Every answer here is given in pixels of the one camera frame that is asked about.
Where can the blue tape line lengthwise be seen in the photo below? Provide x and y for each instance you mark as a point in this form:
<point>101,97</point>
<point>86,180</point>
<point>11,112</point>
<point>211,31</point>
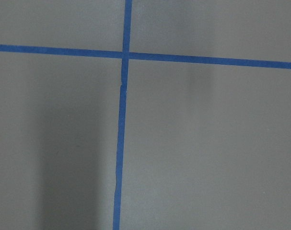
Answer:
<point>122,114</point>

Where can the blue tape line crosswise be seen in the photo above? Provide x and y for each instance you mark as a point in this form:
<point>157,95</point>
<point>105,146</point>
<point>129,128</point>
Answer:
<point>145,56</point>

